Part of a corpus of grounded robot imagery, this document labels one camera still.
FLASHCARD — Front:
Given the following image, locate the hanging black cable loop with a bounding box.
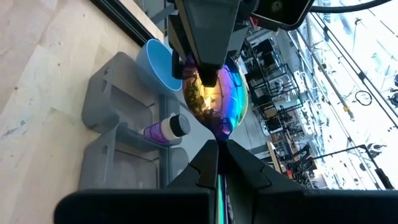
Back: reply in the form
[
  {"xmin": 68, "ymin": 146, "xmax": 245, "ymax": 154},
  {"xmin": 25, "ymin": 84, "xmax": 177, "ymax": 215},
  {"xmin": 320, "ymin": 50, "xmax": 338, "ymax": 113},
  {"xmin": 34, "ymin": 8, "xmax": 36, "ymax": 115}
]
[{"xmin": 354, "ymin": 90, "xmax": 373, "ymax": 106}]

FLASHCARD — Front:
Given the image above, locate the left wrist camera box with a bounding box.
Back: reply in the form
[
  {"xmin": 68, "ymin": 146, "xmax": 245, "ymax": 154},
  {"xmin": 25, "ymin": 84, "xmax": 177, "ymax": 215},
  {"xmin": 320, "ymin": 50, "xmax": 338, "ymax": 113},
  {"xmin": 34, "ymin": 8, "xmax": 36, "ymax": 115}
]
[{"xmin": 251, "ymin": 0, "xmax": 315, "ymax": 31}]

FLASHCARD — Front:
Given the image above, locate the blue bowl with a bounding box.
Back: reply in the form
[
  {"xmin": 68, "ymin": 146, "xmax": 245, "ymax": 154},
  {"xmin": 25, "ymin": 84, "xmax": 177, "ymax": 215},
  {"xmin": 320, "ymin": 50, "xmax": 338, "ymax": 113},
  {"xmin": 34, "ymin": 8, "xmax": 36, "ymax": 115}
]
[{"xmin": 136, "ymin": 39, "xmax": 183, "ymax": 92}]

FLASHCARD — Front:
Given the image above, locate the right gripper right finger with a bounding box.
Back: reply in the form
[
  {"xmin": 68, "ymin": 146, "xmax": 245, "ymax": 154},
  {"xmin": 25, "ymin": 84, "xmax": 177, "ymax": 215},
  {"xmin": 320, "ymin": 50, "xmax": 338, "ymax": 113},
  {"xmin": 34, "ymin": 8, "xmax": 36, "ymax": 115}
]
[{"xmin": 226, "ymin": 139, "xmax": 307, "ymax": 224}]

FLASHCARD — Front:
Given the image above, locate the purple label spice jar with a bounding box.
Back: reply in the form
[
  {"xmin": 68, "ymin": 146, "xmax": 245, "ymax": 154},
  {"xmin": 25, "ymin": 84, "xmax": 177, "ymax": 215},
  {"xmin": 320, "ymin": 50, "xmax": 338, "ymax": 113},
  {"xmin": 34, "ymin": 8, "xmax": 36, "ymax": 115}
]
[{"xmin": 138, "ymin": 113, "xmax": 192, "ymax": 145}]

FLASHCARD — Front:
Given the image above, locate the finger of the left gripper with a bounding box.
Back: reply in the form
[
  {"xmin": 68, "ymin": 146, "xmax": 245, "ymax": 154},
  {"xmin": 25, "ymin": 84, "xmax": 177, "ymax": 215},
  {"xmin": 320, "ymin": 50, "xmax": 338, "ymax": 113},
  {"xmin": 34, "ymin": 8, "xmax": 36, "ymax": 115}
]
[
  {"xmin": 174, "ymin": 0, "xmax": 243, "ymax": 88},
  {"xmin": 169, "ymin": 15, "xmax": 187, "ymax": 80}
]

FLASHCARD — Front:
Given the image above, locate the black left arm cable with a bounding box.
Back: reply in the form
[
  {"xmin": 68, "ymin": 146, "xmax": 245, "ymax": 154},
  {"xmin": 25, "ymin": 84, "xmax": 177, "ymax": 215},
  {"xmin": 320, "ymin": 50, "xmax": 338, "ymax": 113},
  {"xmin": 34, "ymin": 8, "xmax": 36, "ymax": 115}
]
[{"xmin": 309, "ymin": 0, "xmax": 393, "ymax": 14}]

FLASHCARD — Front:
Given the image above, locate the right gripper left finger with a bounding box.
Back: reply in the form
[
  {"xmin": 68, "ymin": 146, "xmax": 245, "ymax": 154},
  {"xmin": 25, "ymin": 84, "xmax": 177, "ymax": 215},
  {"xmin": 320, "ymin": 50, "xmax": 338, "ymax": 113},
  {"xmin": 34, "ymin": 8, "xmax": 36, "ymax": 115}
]
[{"xmin": 167, "ymin": 139, "xmax": 220, "ymax": 191}]

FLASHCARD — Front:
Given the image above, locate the grey plastic bin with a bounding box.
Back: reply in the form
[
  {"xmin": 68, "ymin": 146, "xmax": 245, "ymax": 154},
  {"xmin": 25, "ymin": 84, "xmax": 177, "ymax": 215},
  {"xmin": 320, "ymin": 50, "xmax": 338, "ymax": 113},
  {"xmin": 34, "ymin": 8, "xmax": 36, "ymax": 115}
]
[
  {"xmin": 78, "ymin": 123, "xmax": 190, "ymax": 191},
  {"xmin": 81, "ymin": 52, "xmax": 183, "ymax": 147}
]

